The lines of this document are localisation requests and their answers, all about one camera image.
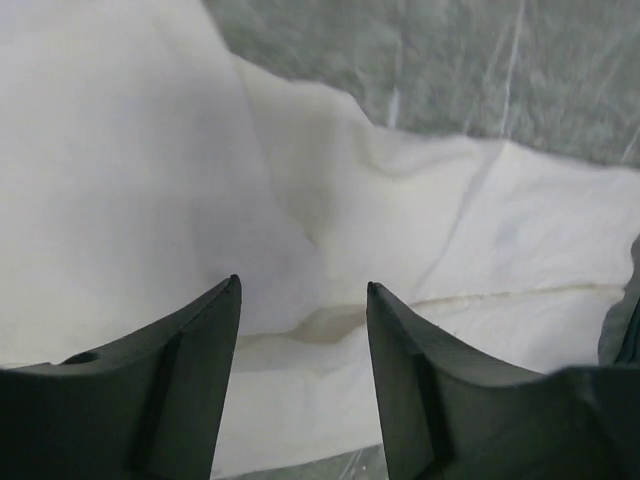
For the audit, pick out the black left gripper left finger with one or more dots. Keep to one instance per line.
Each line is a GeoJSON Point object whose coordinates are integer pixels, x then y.
{"type": "Point", "coordinates": [145, 406]}

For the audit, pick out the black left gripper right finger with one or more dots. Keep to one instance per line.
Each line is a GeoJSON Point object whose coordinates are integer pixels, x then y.
{"type": "Point", "coordinates": [450, 411]}

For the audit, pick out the cream white t shirt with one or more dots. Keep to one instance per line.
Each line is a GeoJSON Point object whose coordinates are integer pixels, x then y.
{"type": "Point", "coordinates": [142, 163]}

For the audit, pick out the folded blue t shirt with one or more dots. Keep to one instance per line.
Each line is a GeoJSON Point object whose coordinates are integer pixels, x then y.
{"type": "Point", "coordinates": [629, 350]}

